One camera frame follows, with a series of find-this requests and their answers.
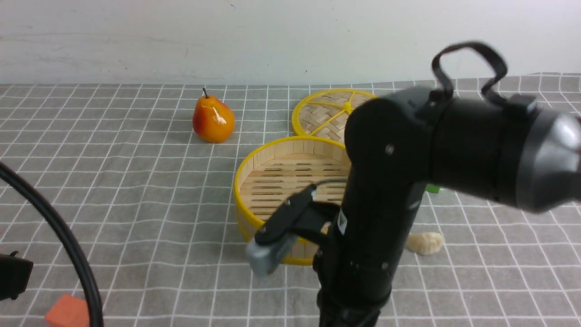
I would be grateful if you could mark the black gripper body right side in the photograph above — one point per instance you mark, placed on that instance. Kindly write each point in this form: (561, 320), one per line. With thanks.
(356, 268)

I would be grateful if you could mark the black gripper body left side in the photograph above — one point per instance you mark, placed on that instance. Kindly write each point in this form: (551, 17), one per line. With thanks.
(15, 273)

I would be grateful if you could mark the white dumpling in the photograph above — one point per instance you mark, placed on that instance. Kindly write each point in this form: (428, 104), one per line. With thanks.
(427, 243)

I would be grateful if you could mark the bamboo steamer tray yellow rim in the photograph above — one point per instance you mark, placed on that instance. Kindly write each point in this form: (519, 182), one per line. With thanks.
(275, 171)

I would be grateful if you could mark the woven bamboo steamer lid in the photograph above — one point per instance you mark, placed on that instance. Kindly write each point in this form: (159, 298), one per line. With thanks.
(324, 114)

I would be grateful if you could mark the orange wooden block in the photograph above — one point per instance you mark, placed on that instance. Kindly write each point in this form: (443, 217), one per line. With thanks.
(68, 311)

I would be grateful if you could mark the green wooden cube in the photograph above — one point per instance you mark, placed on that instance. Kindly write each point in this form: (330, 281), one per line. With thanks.
(434, 189)

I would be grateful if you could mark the grey checked tablecloth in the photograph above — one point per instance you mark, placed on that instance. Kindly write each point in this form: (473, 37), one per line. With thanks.
(152, 207)

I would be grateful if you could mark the orange red toy pear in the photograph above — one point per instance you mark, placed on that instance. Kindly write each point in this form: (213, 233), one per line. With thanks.
(212, 121)

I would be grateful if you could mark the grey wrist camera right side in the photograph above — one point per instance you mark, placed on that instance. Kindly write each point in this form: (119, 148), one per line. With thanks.
(299, 216)

